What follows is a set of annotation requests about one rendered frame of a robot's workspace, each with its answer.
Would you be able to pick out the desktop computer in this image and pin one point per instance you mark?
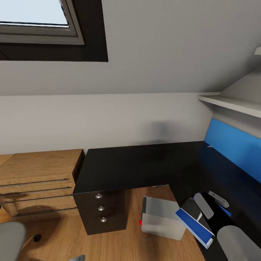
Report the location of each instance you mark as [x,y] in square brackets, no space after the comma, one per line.
[158,218]

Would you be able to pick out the folder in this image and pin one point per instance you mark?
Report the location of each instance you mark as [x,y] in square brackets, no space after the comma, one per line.
[198,231]

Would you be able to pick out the notebook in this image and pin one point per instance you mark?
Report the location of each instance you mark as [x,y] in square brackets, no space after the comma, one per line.
[191,208]

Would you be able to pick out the desk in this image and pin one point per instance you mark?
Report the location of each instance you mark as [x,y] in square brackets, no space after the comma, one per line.
[188,168]

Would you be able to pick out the fixed window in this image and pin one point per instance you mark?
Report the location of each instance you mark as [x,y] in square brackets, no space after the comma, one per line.
[52,30]

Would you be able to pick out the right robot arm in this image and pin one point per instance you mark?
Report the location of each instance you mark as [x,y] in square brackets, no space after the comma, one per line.
[236,245]

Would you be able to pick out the room divider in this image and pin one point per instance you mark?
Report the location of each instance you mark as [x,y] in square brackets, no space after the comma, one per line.
[241,148]

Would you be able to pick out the swivel chair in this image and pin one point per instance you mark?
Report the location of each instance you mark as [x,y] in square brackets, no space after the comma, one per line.
[12,240]

